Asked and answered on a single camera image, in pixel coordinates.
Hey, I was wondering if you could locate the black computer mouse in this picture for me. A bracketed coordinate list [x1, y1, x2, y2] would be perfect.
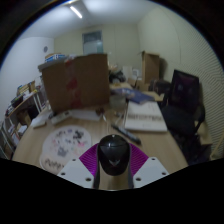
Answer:
[96, 134, 131, 177]

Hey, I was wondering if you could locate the tall brown cardboard box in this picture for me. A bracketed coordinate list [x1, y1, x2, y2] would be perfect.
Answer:
[141, 50, 161, 85]

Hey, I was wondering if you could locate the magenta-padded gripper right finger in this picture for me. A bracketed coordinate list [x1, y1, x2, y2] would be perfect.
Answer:
[127, 143, 170, 190]

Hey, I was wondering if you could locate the grey window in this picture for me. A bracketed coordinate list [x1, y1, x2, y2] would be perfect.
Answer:
[82, 30, 104, 56]

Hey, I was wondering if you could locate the white paper sheet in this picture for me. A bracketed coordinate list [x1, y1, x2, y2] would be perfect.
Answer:
[70, 109, 102, 122]

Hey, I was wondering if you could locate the black office chair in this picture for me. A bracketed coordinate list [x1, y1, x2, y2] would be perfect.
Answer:
[159, 69, 206, 164]

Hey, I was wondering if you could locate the black marker pen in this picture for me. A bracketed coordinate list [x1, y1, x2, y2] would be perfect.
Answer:
[110, 124, 142, 146]

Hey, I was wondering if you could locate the ceiling tube light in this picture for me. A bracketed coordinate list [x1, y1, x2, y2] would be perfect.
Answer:
[69, 4, 84, 20]

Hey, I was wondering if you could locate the white open book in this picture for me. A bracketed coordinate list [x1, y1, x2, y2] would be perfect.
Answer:
[123, 100, 169, 133]

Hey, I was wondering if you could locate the small flat white box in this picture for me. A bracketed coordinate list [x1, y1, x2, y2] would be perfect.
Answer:
[31, 117, 48, 129]

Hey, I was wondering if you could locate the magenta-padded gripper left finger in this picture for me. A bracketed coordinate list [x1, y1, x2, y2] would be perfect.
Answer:
[57, 143, 102, 190]

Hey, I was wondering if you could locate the shelf unit with books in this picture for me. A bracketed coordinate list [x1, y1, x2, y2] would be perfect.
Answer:
[0, 79, 48, 160]

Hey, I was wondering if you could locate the blue book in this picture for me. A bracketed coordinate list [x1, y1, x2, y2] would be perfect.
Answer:
[114, 87, 156, 105]

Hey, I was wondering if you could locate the round white printed mouse pad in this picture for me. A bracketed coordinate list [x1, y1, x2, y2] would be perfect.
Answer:
[39, 125, 93, 175]

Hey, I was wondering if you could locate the large brown cardboard box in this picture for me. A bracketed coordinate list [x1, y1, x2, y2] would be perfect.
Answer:
[40, 53, 111, 114]

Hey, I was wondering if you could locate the clear plastic container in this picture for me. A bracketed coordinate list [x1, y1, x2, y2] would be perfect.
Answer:
[109, 94, 127, 111]

